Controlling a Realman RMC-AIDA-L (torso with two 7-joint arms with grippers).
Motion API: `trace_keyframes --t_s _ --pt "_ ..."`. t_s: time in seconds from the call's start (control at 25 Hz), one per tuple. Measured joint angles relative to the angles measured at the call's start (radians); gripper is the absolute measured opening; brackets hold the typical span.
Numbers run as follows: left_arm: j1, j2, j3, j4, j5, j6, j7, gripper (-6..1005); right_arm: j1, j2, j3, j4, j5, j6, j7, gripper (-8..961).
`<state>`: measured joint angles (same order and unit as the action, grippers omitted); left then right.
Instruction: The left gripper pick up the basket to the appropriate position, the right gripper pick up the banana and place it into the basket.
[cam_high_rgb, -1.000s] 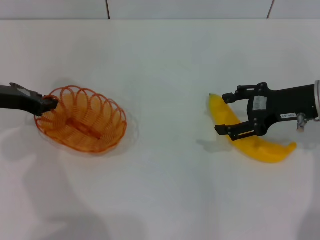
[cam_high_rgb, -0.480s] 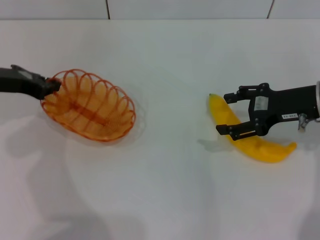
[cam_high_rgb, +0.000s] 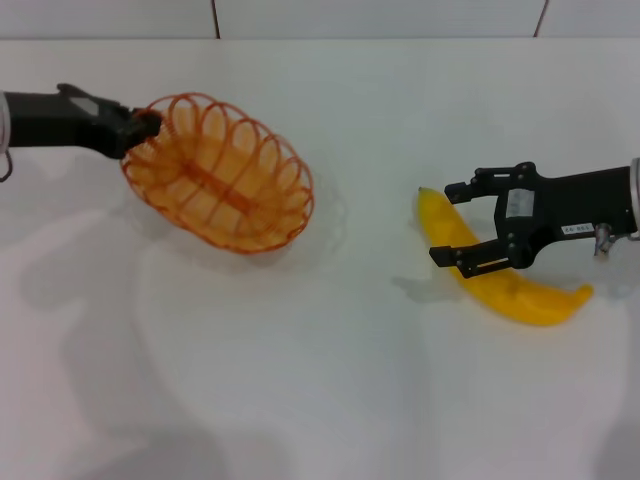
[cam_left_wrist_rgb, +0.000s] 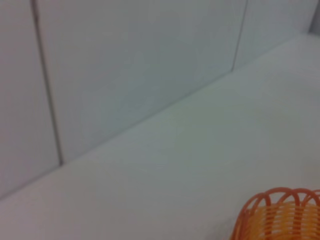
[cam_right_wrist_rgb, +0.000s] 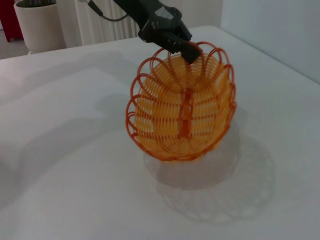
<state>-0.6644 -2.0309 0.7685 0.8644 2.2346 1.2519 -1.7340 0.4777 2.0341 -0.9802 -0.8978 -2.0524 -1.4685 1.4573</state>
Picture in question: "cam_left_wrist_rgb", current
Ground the orange plastic woven basket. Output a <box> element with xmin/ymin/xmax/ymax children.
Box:
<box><xmin>228</xmin><ymin>187</ymin><xmax>320</xmax><ymax>240</ymax></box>

